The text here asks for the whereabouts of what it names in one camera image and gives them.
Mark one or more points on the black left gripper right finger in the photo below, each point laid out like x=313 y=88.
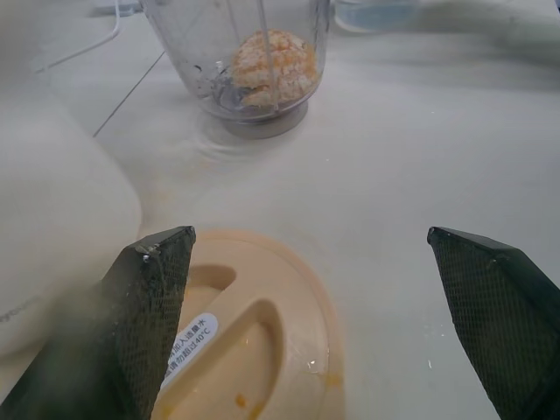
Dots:
x=499 y=315

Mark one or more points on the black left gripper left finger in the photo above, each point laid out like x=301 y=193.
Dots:
x=114 y=332

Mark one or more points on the cream yellow blender lid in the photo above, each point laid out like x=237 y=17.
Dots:
x=262 y=350

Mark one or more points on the clear blender jar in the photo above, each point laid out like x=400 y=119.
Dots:
x=197 y=52

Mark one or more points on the peeled orange segments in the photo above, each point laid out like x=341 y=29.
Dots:
x=293 y=61

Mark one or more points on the white blender base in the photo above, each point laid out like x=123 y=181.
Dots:
x=52 y=219

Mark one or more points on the clear plastic cup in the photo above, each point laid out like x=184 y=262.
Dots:
x=372 y=15

